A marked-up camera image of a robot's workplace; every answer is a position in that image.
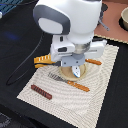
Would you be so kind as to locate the knife with wooden handle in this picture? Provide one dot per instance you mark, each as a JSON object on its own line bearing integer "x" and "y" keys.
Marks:
{"x": 93, "y": 61}

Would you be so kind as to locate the round wooden plate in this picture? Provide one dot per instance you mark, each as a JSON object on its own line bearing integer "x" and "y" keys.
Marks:
{"x": 66, "y": 72}

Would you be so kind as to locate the orange toy bread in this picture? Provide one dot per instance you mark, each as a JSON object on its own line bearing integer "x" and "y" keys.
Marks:
{"x": 43, "y": 61}

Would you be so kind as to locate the beige woven placemat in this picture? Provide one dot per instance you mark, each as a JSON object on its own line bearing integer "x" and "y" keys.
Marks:
{"x": 70, "y": 105}

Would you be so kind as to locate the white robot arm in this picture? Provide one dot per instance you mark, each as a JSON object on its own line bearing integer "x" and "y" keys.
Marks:
{"x": 72, "y": 24}

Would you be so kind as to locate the fork with wooden handle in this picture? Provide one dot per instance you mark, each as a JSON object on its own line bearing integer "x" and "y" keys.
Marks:
{"x": 76, "y": 85}

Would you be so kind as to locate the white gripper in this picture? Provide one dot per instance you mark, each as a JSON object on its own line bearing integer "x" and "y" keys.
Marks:
{"x": 73, "y": 50}

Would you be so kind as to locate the brown toy sausage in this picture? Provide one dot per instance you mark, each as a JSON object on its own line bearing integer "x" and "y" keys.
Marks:
{"x": 41, "y": 92}

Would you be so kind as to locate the beige bowl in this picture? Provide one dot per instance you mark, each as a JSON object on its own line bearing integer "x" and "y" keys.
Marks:
{"x": 124, "y": 16}

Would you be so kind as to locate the brown toy stove board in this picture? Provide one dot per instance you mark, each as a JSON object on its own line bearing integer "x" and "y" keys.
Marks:
{"x": 111, "y": 20}

